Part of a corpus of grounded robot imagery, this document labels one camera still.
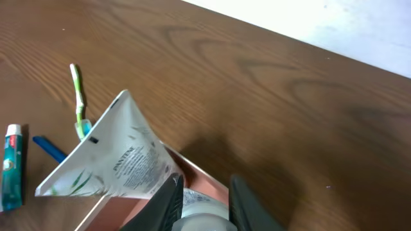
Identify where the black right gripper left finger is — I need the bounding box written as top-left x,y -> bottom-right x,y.
120,173 -> 184,231

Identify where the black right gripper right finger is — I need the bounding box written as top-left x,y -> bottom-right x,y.
229,175 -> 285,231

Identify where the white cosmetic tube gold cap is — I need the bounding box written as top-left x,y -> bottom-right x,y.
35,90 -> 182,199

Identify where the green white toothbrush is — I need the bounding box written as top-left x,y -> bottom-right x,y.
69,64 -> 92,140

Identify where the blue disposable razor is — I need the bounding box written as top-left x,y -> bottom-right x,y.
32,136 -> 67,163

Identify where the teal toothpaste tube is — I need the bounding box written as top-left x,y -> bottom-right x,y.
1,124 -> 22,212

